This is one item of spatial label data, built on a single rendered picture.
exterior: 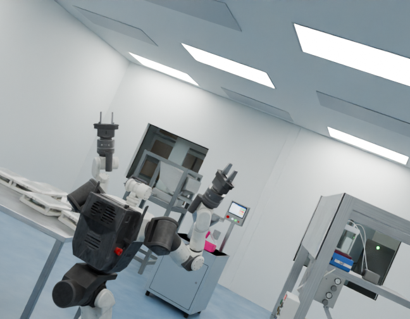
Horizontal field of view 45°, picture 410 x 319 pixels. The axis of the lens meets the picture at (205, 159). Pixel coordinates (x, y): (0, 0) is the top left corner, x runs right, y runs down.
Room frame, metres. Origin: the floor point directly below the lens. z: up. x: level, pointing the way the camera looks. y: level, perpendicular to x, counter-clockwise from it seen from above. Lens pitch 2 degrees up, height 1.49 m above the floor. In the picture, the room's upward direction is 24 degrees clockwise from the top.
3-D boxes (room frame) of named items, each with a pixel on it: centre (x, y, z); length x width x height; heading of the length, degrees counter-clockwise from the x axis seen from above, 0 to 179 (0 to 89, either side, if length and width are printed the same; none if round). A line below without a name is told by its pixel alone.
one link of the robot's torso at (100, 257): (2.25, 0.25, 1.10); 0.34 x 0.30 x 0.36; 69
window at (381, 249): (7.72, -2.58, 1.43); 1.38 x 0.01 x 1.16; 69
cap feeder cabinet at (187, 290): (5.82, -0.36, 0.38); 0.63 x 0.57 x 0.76; 69
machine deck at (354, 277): (3.10, -1.16, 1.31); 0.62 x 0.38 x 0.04; 81
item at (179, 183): (6.59, 0.17, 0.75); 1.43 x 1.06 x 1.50; 69
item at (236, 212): (5.88, -0.60, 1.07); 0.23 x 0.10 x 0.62; 69
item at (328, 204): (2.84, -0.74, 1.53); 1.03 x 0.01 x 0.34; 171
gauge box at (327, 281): (3.00, -0.95, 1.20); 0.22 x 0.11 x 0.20; 81
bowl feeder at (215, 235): (5.89, -0.33, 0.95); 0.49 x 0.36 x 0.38; 69
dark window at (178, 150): (8.90, 0.58, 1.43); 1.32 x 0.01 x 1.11; 69
